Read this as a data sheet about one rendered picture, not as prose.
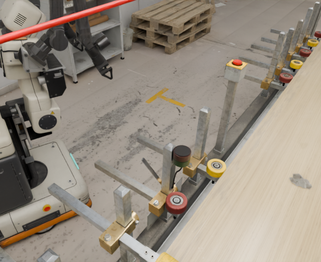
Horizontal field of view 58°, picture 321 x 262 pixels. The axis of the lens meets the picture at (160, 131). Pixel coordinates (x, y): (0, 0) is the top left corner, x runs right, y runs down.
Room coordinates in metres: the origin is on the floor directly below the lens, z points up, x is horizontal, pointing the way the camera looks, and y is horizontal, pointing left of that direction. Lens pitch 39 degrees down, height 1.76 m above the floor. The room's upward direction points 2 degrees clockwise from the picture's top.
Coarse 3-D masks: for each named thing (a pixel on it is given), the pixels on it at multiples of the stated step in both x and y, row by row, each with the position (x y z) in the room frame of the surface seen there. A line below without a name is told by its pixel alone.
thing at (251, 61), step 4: (240, 56) 2.12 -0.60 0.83; (244, 60) 2.08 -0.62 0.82; (248, 60) 2.06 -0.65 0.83; (252, 60) 2.05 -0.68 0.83; (256, 60) 2.05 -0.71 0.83; (256, 64) 2.03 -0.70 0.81; (260, 64) 2.01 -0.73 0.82; (264, 64) 1.99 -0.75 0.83; (268, 64) 1.99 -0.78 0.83; (268, 68) 1.98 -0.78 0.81; (284, 68) 1.94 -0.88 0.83; (284, 72) 1.91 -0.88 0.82; (288, 72) 1.89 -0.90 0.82; (292, 72) 1.88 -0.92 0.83; (296, 72) 1.88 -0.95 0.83
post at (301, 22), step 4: (300, 20) 2.18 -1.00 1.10; (300, 24) 2.17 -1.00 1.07; (296, 28) 2.18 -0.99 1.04; (300, 28) 2.17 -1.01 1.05; (296, 32) 2.18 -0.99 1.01; (300, 32) 2.19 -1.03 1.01; (296, 36) 2.17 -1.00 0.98; (292, 40) 2.18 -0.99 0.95; (296, 40) 2.17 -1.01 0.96; (292, 44) 2.18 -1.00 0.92; (296, 44) 2.18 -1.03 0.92; (292, 48) 2.17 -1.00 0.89; (288, 64) 2.17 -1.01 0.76
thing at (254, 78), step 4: (244, 76) 1.82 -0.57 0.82; (248, 76) 1.80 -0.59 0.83; (252, 76) 1.79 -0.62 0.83; (256, 76) 1.80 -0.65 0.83; (252, 80) 1.78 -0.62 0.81; (256, 80) 1.77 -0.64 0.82; (260, 80) 1.75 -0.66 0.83; (272, 84) 1.71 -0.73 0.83; (276, 84) 1.70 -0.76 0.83; (280, 84) 1.69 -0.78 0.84; (276, 88) 1.69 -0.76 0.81; (280, 88) 1.67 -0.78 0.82; (284, 88) 1.66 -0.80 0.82
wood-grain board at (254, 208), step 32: (320, 64) 1.88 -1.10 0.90; (288, 96) 1.44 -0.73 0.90; (320, 96) 1.45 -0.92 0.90; (256, 128) 1.12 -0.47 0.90; (288, 128) 1.13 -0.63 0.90; (320, 128) 1.14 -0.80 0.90; (256, 160) 0.90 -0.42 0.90; (288, 160) 0.90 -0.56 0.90; (320, 160) 0.91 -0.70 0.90; (224, 192) 0.71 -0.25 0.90; (256, 192) 0.72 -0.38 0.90; (288, 192) 0.73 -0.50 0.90; (320, 192) 0.73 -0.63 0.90; (192, 224) 0.57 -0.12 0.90; (224, 224) 0.58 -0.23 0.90; (256, 224) 0.58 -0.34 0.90; (288, 224) 0.59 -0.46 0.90; (320, 224) 0.59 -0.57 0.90; (192, 256) 0.46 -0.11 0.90; (224, 256) 0.46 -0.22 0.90; (256, 256) 0.46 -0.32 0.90; (288, 256) 0.47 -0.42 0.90; (320, 256) 0.47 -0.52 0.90
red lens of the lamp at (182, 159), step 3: (174, 153) 0.70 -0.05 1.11; (174, 156) 0.70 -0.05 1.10; (177, 156) 0.69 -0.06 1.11; (180, 156) 0.68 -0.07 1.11; (183, 156) 0.68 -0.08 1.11; (186, 156) 0.68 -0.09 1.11; (189, 156) 0.69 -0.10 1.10; (177, 159) 0.68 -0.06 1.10; (180, 159) 0.68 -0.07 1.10; (183, 159) 0.68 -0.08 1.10; (186, 159) 0.68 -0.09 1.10; (189, 159) 0.69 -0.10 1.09
